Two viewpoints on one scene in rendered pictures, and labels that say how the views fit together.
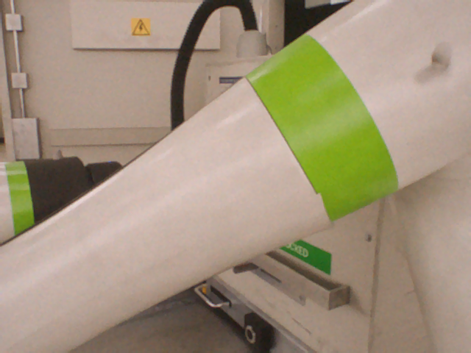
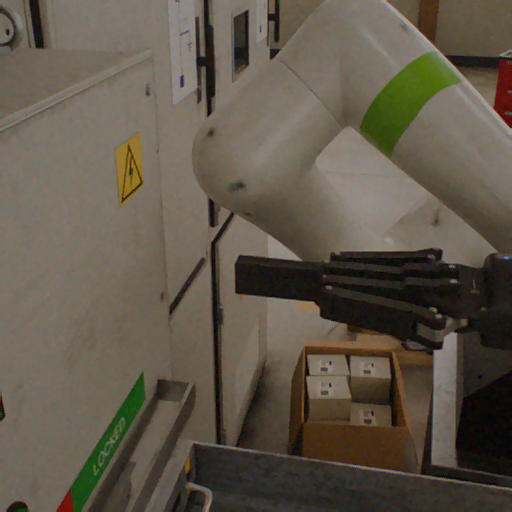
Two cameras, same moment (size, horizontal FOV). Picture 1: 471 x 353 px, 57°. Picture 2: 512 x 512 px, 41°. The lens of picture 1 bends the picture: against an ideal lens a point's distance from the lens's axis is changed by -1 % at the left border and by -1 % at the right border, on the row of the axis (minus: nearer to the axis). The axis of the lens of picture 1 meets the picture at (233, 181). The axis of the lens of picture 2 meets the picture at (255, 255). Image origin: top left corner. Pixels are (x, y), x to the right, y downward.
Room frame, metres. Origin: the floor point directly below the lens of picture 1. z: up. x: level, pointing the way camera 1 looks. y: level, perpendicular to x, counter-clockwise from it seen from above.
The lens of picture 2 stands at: (0.94, 0.31, 1.50)
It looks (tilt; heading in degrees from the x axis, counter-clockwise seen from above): 26 degrees down; 223
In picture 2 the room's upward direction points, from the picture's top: straight up
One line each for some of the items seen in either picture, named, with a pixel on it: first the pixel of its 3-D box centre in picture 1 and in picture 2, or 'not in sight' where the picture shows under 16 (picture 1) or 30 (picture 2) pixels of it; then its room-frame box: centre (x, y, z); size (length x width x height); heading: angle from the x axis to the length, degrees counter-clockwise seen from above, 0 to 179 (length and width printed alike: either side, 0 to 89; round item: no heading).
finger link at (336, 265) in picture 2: not in sight; (386, 281); (0.49, 0.05, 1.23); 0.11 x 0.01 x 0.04; 119
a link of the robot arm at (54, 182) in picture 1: (59, 206); not in sight; (0.43, 0.18, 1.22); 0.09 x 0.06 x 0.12; 31
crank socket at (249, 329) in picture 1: (255, 332); not in sight; (0.73, -0.04, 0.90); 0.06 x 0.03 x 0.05; 31
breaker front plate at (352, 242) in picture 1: (268, 199); (66, 442); (0.74, -0.06, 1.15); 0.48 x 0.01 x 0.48; 31
